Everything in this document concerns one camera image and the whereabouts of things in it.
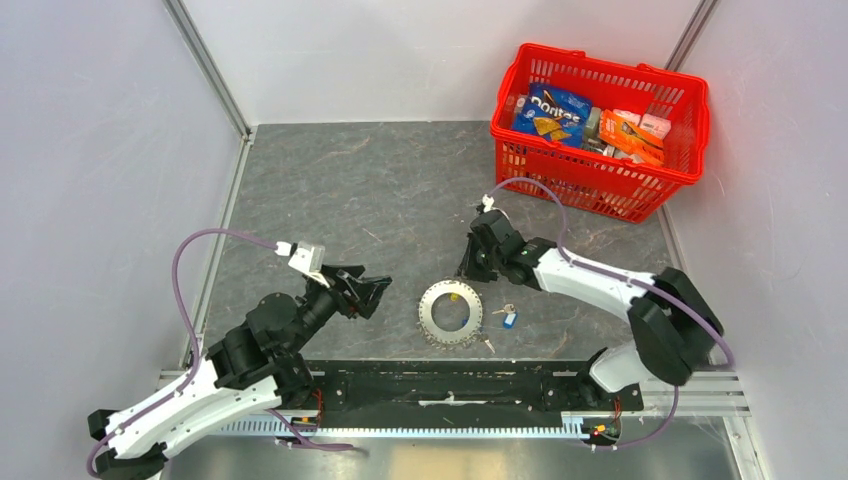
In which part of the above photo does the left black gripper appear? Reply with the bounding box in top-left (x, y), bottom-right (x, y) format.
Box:
top-left (285, 263), bottom-right (393, 356)

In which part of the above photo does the round keyring disc with keys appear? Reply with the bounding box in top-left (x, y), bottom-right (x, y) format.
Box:
top-left (418, 279), bottom-right (496, 354)

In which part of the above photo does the blue-headed key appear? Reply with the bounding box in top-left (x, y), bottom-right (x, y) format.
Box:
top-left (492, 303), bottom-right (518, 329)

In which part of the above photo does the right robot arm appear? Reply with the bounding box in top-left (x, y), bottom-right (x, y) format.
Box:
top-left (458, 209), bottom-right (723, 409)

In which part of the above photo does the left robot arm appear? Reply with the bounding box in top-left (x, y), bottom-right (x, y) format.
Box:
top-left (87, 265), bottom-right (392, 479)

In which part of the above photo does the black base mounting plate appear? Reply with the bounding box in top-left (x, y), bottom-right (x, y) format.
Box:
top-left (286, 359), bottom-right (644, 429)

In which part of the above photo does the blue Doritos bag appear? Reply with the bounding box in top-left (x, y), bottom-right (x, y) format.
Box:
top-left (511, 82), bottom-right (593, 148)

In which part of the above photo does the red plastic shopping basket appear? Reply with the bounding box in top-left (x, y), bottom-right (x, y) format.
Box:
top-left (490, 43), bottom-right (710, 223)

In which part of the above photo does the orange snack box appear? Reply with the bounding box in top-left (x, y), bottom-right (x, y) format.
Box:
top-left (599, 110), bottom-right (665, 166)

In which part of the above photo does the pink small box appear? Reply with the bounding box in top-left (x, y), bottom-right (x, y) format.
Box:
top-left (639, 113), bottom-right (672, 140)

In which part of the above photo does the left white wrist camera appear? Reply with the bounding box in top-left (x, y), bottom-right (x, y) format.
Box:
top-left (275, 241), bottom-right (330, 288)

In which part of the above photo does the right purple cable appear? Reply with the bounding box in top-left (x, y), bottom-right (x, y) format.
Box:
top-left (482, 177), bottom-right (737, 452)

